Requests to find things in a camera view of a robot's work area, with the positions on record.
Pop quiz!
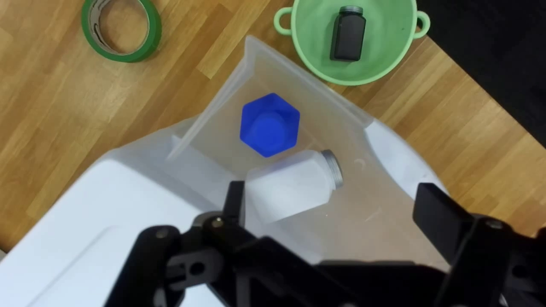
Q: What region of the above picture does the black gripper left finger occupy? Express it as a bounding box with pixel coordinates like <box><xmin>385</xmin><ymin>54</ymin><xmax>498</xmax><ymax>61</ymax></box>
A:
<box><xmin>104</xmin><ymin>178</ymin><xmax>343</xmax><ymax>307</ymax></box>

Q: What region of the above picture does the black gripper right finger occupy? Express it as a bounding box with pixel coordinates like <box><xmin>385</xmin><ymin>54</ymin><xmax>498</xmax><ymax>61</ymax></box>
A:
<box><xmin>413</xmin><ymin>182</ymin><xmax>546</xmax><ymax>307</ymax></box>

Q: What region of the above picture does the white seasoning bottle grey lid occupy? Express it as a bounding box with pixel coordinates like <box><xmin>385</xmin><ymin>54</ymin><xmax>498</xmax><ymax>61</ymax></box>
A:
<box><xmin>244</xmin><ymin>148</ymin><xmax>346</xmax><ymax>225</ymax></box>

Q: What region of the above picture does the translucent white drawer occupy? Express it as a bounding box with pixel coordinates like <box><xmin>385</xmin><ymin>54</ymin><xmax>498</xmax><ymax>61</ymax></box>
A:
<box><xmin>165</xmin><ymin>34</ymin><xmax>450</xmax><ymax>269</ymax></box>

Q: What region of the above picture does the light green plastic bowl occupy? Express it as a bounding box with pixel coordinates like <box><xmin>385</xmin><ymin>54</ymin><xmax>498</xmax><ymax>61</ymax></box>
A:
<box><xmin>273</xmin><ymin>0</ymin><xmax>431</xmax><ymax>88</ymax></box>

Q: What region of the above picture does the small black bottle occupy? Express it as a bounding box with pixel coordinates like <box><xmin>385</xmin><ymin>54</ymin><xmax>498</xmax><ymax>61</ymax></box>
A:
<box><xmin>327</xmin><ymin>3</ymin><xmax>366</xmax><ymax>62</ymax></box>

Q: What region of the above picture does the blue hexagonal toy bolt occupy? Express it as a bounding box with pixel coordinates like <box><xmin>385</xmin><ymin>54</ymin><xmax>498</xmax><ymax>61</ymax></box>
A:
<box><xmin>239</xmin><ymin>91</ymin><xmax>302</xmax><ymax>160</ymax></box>

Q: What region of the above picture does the green tape roll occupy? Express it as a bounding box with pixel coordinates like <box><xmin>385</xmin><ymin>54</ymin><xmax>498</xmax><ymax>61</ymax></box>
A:
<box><xmin>78</xmin><ymin>0</ymin><xmax>163</xmax><ymax>64</ymax></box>

